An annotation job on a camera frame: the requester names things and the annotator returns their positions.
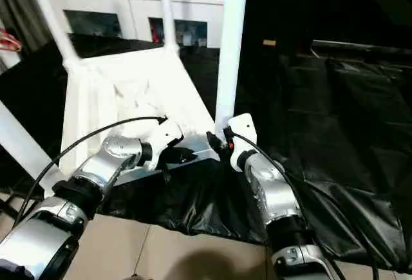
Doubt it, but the black metal bar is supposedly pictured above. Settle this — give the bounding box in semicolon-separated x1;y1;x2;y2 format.
310;39;412;55

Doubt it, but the white plastic table top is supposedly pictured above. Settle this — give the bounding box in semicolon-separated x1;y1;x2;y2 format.
42;46;223;198

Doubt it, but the black left wrist camera cable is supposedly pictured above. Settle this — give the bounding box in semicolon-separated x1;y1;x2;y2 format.
12;115;169;230

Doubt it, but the white plastic table leg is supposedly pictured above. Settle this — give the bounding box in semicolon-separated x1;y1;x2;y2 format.
0;99;64;198
213;0;251;140
24;0;82;69
156;0;182;56

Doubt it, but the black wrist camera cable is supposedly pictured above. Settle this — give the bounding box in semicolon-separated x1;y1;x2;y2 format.
12;115;169;230
229;129;381;280

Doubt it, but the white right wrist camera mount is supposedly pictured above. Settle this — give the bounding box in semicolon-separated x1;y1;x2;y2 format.
226;112;259;172

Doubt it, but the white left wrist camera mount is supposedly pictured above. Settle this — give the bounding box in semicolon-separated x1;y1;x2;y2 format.
145;118;185;172

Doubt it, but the black mat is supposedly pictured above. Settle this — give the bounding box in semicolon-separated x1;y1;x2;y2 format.
0;33;412;274

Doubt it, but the white glass-door cabinet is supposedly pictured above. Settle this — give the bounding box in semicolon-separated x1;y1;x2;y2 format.
46;0;227;50

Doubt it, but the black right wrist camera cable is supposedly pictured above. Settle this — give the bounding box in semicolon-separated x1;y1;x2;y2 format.
229;129;381;280

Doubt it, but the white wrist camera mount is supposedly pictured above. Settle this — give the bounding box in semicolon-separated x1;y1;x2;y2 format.
145;118;185;172
226;112;259;172

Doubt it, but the black folding frame bar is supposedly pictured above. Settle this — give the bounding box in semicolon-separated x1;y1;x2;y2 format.
0;189;37;227

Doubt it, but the grey curtain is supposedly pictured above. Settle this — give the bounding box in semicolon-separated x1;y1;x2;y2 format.
0;0;55;53

